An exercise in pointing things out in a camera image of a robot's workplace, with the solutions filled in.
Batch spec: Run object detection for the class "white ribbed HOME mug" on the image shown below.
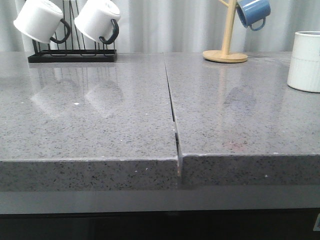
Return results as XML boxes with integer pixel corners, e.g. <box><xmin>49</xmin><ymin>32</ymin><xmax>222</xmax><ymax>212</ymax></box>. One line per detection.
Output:
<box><xmin>287</xmin><ymin>31</ymin><xmax>320</xmax><ymax>93</ymax></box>

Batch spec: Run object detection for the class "wooden mug tree stand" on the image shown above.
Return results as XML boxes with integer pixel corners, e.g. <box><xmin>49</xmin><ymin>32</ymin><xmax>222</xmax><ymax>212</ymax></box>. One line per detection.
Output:
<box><xmin>202</xmin><ymin>0</ymin><xmax>248</xmax><ymax>64</ymax></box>

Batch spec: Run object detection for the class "right white enamel mug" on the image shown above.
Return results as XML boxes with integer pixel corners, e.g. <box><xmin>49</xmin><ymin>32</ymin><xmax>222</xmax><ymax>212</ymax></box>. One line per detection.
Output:
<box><xmin>74</xmin><ymin>0</ymin><xmax>121</xmax><ymax>45</ymax></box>

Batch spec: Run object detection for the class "white enamel mug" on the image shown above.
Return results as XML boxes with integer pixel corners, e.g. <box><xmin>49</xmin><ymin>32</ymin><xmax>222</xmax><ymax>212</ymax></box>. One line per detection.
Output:
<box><xmin>74</xmin><ymin>0</ymin><xmax>121</xmax><ymax>45</ymax></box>
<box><xmin>13</xmin><ymin>0</ymin><xmax>71</xmax><ymax>44</ymax></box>

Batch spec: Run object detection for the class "blue enamel mug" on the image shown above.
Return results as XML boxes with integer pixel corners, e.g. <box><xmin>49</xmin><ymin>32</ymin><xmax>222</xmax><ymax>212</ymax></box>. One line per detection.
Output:
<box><xmin>236</xmin><ymin>0</ymin><xmax>271</xmax><ymax>31</ymax></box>

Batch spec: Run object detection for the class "left white enamel mug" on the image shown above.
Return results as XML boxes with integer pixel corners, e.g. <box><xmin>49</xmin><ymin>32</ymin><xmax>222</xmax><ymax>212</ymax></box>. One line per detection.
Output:
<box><xmin>13</xmin><ymin>0</ymin><xmax>71</xmax><ymax>44</ymax></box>

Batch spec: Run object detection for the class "black wire mug rack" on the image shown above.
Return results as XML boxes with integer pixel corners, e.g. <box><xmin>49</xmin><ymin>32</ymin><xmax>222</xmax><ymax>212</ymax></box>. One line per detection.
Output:
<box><xmin>28</xmin><ymin>0</ymin><xmax>117</xmax><ymax>63</ymax></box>

